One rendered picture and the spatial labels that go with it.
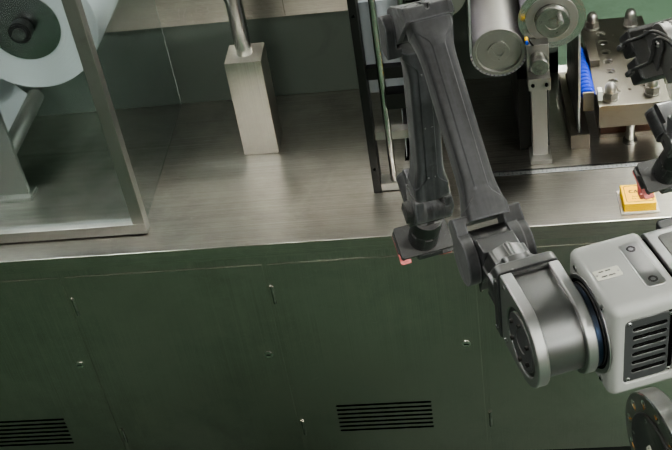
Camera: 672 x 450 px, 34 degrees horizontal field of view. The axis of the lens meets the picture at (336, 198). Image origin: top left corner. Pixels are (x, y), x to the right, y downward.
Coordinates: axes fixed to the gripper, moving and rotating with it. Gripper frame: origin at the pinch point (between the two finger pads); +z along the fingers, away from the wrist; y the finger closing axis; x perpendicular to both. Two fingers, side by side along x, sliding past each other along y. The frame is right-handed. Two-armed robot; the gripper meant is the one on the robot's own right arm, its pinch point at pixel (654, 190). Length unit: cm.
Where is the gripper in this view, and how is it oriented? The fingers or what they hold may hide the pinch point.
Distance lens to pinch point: 232.1
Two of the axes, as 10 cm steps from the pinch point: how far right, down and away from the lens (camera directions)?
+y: -9.6, 2.5, -1.1
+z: 0.0, 4.0, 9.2
